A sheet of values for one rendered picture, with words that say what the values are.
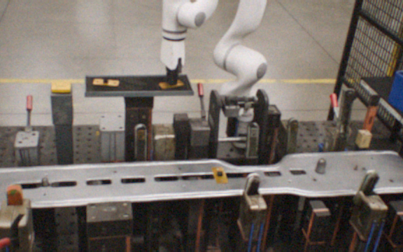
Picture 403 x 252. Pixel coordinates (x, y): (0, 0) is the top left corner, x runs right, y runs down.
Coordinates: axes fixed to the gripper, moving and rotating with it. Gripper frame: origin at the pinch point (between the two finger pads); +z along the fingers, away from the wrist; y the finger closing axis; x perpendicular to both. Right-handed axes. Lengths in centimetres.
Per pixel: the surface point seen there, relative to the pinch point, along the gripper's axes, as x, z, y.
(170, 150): -9.0, 15.9, 19.6
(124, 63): 86, 118, -268
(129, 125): -14.8, 17.0, -1.5
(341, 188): 33, 19, 55
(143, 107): -10.5, 9.5, 0.3
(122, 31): 115, 118, -347
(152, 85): -6.7, 2.6, -1.6
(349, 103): 51, 2, 35
